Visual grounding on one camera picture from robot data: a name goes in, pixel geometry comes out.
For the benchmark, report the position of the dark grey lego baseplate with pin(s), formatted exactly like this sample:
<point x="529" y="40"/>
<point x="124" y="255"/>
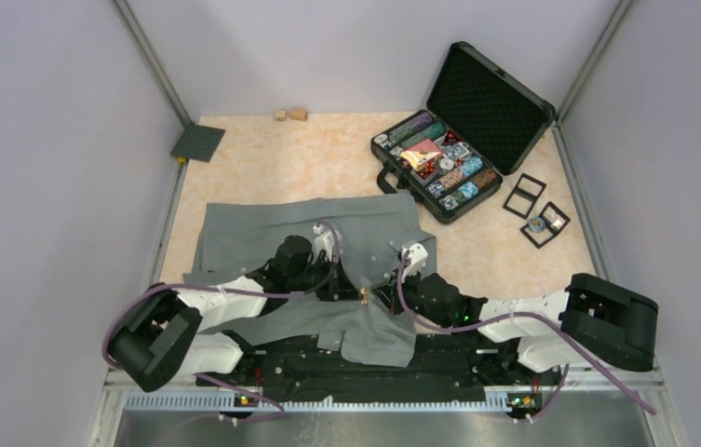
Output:
<point x="198" y="143"/>

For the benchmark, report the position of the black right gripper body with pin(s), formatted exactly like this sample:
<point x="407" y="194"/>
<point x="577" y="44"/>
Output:
<point x="411" y="294"/>

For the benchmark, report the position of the grey button shirt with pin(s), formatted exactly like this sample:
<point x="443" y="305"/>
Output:
<point x="279" y="240"/>

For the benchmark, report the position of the black display frame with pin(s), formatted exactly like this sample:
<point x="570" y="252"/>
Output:
<point x="556" y="220"/>
<point x="524" y="195"/>

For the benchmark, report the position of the round portrait pin badge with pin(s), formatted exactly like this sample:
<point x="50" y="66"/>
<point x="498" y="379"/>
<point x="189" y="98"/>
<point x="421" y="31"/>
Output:
<point x="536" y="224"/>

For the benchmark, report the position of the black display frame near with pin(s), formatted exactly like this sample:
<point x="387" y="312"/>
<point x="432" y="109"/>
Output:
<point x="556" y="220"/>

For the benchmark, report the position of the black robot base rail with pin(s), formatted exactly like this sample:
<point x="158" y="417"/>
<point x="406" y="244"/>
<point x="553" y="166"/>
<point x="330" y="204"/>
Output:
<point x="460" y="369"/>

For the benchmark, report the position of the black poker chip case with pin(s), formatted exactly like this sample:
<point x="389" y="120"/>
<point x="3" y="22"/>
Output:
<point x="485" y="122"/>

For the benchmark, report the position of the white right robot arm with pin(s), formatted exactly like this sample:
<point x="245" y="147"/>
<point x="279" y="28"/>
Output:
<point x="589" y="318"/>

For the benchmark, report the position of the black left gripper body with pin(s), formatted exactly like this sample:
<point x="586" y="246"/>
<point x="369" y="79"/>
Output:
<point x="329" y="291"/>

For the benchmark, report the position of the playing card deck box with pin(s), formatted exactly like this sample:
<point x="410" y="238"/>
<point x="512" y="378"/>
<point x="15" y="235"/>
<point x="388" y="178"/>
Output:
<point x="419" y="156"/>

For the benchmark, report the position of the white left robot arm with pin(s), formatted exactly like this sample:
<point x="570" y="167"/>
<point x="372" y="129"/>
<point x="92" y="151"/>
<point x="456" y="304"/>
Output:
<point x="159" y="335"/>

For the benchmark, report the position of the black display frame far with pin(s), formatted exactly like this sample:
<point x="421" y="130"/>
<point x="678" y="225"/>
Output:
<point x="524" y="195"/>

